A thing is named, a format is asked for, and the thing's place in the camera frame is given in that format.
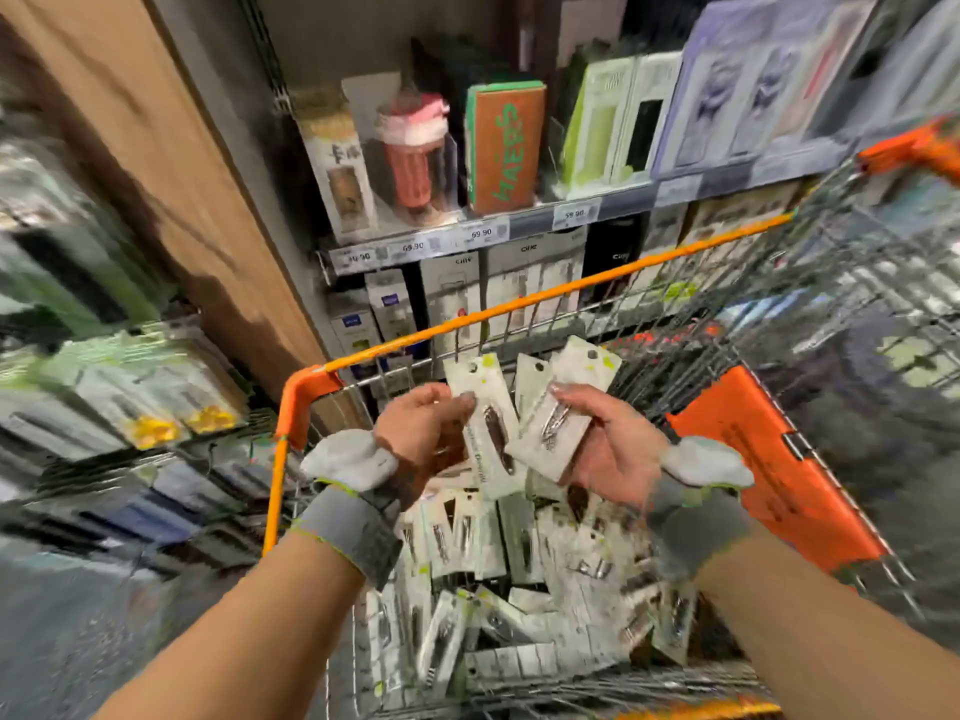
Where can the person's left hand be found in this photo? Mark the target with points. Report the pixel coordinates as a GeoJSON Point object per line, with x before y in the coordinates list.
{"type": "Point", "coordinates": [420, 435]}

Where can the lavender product box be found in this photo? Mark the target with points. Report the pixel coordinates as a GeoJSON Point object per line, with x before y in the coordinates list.
{"type": "Point", "coordinates": [750, 82]}

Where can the person's right forearm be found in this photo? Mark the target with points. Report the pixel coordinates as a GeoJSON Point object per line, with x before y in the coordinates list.
{"type": "Point", "coordinates": [825, 630]}

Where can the large white product box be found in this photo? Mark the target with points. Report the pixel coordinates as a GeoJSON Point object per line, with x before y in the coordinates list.
{"type": "Point", "coordinates": [533, 285]}

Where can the wooden post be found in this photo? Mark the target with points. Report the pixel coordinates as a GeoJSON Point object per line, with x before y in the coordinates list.
{"type": "Point", "coordinates": [165, 172]}

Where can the pink mugs on shelf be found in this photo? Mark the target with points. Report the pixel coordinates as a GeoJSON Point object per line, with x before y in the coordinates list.
{"type": "Point", "coordinates": [413, 157]}

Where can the pile of packets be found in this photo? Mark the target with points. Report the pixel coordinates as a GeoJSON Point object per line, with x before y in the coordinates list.
{"type": "Point", "coordinates": [510, 607]}

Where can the green white box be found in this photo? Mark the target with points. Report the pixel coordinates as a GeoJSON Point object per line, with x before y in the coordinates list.
{"type": "Point", "coordinates": [615, 120]}

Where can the person's left forearm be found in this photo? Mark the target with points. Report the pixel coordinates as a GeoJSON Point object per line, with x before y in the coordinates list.
{"type": "Point", "coordinates": [240, 637]}

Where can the person's right hand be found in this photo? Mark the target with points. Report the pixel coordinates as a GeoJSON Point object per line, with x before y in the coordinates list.
{"type": "Point", "coordinates": [615, 450]}

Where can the teal orange box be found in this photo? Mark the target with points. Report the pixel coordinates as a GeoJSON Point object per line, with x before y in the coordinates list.
{"type": "Point", "coordinates": [507, 142]}

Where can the grey kitchenware shelf unit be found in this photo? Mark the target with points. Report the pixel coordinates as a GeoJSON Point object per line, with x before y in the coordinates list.
{"type": "Point", "coordinates": [435, 240]}

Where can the small white product box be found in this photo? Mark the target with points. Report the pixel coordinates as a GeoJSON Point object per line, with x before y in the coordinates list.
{"type": "Point", "coordinates": [450, 300]}

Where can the grey wrist tracker band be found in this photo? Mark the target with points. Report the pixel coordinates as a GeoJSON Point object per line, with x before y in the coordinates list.
{"type": "Point", "coordinates": [353, 502]}
{"type": "Point", "coordinates": [698, 502]}

